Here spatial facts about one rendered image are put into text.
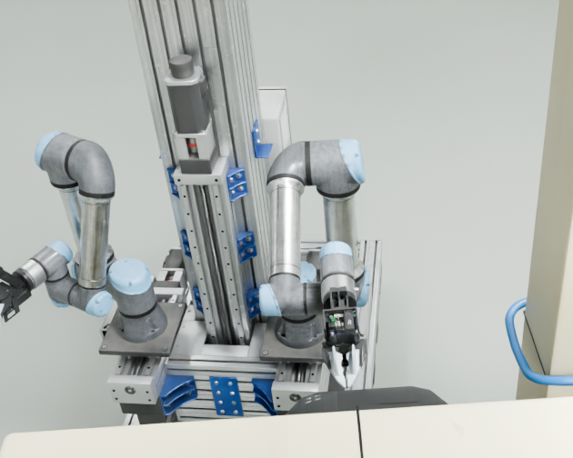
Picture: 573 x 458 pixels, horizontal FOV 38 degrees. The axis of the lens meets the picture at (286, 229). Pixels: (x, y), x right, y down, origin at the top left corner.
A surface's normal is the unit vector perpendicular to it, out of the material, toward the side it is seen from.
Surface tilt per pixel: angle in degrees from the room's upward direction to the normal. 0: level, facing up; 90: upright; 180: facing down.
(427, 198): 0
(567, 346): 90
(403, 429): 0
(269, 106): 0
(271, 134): 90
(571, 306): 90
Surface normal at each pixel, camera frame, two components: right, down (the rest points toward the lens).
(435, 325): -0.09, -0.80
